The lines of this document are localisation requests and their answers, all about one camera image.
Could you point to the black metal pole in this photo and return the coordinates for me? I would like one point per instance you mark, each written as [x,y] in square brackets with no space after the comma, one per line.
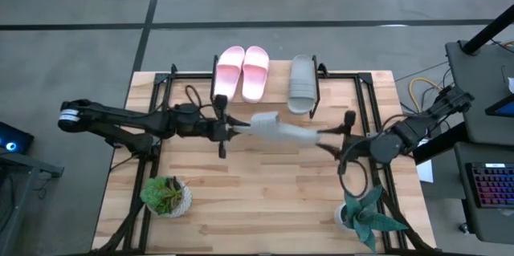
[486,31]
[441,142]

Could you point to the grey foam slide sandal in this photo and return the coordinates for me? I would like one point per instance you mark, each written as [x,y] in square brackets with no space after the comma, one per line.
[277,129]
[302,87]

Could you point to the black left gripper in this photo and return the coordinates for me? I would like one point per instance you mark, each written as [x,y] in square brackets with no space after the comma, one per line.
[213,129]

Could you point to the pink foam slide sandal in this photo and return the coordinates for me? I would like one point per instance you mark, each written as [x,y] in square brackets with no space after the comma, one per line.
[229,75]
[255,79]

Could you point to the teal snake plant white pot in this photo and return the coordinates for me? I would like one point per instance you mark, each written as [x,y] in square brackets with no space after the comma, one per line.
[363,216]

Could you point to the grey desk with monitor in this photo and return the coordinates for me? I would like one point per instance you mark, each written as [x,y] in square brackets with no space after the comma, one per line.
[482,79]

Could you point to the black aluminium table frame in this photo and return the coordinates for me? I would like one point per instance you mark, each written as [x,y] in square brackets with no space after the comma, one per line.
[188,75]

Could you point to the green plant in white pot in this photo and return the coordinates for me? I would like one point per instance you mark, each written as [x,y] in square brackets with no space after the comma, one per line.
[162,196]

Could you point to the backlit computer keyboard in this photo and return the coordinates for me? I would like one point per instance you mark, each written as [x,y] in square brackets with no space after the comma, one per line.
[494,185]

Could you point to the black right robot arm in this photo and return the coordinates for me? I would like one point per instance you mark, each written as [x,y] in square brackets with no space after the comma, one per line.
[405,135]

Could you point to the grey desk with keyboard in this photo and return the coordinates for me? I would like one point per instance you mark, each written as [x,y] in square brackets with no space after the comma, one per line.
[470,224]

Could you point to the white paper sheet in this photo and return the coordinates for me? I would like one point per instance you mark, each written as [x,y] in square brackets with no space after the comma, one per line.
[425,171]

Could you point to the monitor with blue screen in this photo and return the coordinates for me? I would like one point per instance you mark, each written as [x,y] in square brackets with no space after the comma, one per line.
[506,108]

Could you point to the black computer with blue light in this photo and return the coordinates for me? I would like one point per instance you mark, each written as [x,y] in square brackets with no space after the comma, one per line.
[12,143]

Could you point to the wooden shelf with black frame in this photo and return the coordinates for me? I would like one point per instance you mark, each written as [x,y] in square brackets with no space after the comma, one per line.
[277,83]

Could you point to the grey metal side table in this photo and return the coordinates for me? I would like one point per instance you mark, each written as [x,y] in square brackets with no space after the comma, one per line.
[24,163]

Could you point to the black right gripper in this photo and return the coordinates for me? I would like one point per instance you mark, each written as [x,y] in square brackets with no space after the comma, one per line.
[359,147]

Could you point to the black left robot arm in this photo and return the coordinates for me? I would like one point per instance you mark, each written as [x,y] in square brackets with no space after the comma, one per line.
[120,117]

